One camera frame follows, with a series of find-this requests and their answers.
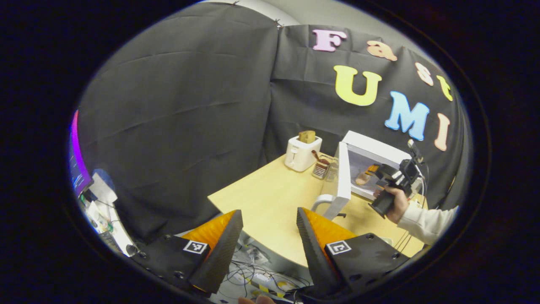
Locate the black backdrop cloth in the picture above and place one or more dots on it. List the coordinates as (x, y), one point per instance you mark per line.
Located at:
(177, 126)

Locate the toast slice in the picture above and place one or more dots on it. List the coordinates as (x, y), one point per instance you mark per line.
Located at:
(307, 137)

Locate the white toaster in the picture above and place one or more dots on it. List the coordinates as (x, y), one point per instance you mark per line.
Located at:
(300, 154)

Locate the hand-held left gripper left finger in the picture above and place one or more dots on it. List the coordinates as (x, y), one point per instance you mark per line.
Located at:
(223, 249)

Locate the brown bread roll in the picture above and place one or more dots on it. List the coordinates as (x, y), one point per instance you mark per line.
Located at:
(363, 179)

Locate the white microwave oven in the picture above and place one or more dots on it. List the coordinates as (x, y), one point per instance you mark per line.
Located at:
(371, 145)

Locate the white power strip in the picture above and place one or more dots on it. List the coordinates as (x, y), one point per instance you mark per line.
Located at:
(261, 277)

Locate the clear glass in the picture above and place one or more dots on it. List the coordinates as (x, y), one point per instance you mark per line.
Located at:
(332, 171)

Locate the utensil holder with brown utensils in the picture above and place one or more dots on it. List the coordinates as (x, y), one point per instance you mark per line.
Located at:
(320, 169)

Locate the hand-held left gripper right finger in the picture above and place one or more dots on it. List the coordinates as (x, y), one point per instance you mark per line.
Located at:
(312, 249)

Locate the computer monitor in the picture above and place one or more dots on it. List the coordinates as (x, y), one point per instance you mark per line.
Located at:
(78, 169)

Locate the cluttered side table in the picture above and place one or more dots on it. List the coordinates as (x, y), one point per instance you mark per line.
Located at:
(101, 202)

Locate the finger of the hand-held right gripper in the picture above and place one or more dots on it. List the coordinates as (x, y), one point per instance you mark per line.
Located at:
(384, 174)

